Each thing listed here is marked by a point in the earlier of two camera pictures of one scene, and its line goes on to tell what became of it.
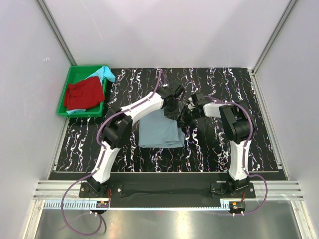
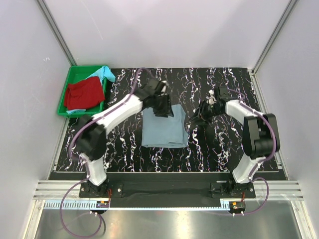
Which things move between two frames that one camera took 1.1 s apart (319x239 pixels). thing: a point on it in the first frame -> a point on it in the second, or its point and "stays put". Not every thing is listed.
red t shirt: x=84 y=93 stays put
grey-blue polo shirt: x=156 y=131 stays put
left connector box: x=100 y=204 stays put
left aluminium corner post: x=43 y=6 stays put
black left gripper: x=174 y=114 -> x=159 y=114
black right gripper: x=182 y=120 -> x=202 y=115
